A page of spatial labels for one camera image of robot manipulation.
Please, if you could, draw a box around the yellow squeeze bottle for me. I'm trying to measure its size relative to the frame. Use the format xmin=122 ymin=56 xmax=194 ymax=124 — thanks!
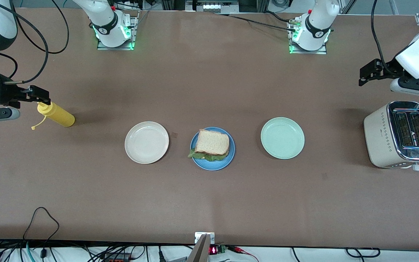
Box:
xmin=31 ymin=102 xmax=76 ymax=131

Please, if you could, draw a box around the green lettuce leaf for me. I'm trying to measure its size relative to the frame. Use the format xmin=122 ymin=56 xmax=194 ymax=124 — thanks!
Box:
xmin=188 ymin=148 xmax=229 ymax=162

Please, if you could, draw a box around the white bread slice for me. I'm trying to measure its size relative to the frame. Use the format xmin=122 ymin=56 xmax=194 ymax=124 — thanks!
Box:
xmin=194 ymin=129 xmax=230 ymax=156

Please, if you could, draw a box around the pale green plate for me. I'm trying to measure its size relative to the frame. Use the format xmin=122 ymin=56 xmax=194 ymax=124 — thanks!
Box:
xmin=260 ymin=117 xmax=305 ymax=160

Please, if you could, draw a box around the beige plate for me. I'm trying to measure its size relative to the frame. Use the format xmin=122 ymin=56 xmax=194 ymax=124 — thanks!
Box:
xmin=124 ymin=121 xmax=169 ymax=164

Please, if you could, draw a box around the blue plate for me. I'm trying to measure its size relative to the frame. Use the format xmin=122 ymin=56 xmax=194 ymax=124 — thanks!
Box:
xmin=190 ymin=127 xmax=236 ymax=171

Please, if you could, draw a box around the cream toaster with chrome top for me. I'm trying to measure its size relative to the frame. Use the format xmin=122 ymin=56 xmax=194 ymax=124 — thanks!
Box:
xmin=363 ymin=101 xmax=419 ymax=171

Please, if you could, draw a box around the white power strip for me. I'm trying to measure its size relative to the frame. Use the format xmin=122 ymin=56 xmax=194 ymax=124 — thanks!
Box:
xmin=113 ymin=0 xmax=148 ymax=11

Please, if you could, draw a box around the lit electronics box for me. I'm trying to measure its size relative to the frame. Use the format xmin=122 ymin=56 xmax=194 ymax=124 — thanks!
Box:
xmin=185 ymin=0 xmax=240 ymax=13

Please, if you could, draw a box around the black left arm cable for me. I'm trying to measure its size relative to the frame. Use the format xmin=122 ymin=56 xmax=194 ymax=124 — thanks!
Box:
xmin=371 ymin=0 xmax=390 ymax=73

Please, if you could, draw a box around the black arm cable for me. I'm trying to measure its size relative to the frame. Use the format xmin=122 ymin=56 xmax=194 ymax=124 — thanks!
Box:
xmin=0 ymin=0 xmax=70 ymax=84
xmin=371 ymin=0 xmax=390 ymax=73

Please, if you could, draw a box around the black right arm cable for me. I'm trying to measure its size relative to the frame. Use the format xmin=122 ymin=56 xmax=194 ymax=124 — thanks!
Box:
xmin=0 ymin=0 xmax=70 ymax=84

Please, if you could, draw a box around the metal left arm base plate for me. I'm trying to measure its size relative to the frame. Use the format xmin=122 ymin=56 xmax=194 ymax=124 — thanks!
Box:
xmin=288 ymin=16 xmax=327 ymax=55

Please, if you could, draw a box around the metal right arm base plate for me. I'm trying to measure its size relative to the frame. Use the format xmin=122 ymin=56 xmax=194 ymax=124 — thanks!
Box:
xmin=97 ymin=10 xmax=139 ymax=51

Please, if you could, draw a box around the black looped cable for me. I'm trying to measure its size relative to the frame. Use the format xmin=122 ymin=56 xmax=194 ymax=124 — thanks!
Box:
xmin=23 ymin=207 xmax=60 ymax=242

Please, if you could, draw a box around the black cable lying on table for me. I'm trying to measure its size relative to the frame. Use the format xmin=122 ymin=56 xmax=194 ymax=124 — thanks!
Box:
xmin=215 ymin=11 xmax=299 ymax=33

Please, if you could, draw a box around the black coiled cable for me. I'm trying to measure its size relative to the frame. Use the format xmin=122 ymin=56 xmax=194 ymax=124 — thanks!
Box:
xmin=345 ymin=247 xmax=381 ymax=258

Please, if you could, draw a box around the white table edge bracket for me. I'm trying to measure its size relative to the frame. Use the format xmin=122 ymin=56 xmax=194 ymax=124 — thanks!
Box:
xmin=195 ymin=232 xmax=215 ymax=244

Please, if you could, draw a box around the red clip wire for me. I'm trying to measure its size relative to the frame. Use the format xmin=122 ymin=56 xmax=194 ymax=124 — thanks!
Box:
xmin=227 ymin=245 xmax=260 ymax=262

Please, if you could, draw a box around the grey camera pole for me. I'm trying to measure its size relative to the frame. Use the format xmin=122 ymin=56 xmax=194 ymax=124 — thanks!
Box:
xmin=187 ymin=234 xmax=212 ymax=262

